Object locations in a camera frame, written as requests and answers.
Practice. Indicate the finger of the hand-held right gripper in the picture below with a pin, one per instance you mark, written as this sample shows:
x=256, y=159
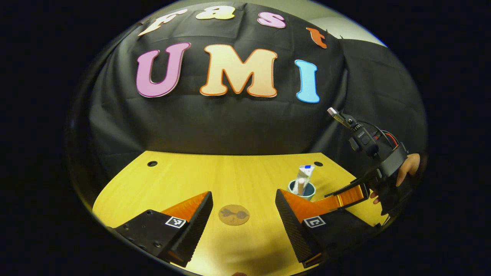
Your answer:
x=349, y=195

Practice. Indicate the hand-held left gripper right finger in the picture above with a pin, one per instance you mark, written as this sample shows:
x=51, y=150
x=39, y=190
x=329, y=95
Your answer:
x=293, y=230

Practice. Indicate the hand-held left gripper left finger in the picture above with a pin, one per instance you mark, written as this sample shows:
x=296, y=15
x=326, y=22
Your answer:
x=193, y=234

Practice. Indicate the round wooden coaster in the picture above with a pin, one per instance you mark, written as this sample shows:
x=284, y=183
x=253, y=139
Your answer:
x=234, y=215

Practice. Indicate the pale pink toothbrush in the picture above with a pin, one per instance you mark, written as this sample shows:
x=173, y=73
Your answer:
x=300, y=186

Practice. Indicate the white toothpaste tube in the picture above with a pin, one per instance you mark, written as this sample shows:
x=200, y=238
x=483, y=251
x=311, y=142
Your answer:
x=307, y=172

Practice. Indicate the wooden desktop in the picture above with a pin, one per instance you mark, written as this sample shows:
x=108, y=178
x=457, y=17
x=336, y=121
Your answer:
x=238, y=176

